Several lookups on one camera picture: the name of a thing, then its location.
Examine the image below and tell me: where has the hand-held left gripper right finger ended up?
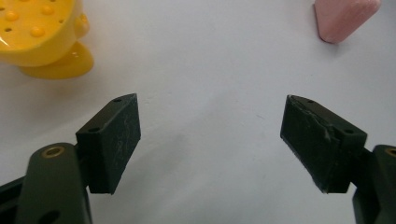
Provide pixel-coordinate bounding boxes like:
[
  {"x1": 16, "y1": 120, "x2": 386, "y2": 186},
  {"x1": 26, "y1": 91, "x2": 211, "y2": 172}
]
[{"x1": 279, "y1": 94, "x2": 369, "y2": 194}]

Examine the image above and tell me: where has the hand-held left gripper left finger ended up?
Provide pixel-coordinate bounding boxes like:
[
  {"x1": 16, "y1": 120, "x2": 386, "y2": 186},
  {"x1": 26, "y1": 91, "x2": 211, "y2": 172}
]
[{"x1": 75, "y1": 92, "x2": 142, "y2": 195}]

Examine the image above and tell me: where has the yellow plastic soap dish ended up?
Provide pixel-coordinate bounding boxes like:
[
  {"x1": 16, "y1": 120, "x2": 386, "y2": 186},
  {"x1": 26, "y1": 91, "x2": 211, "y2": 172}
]
[{"x1": 0, "y1": 0, "x2": 95, "y2": 80}]

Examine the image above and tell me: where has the pink soap bar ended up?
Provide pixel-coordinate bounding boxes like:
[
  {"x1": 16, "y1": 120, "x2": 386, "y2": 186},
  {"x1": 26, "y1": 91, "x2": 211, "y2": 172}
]
[{"x1": 313, "y1": 0, "x2": 382, "y2": 45}]

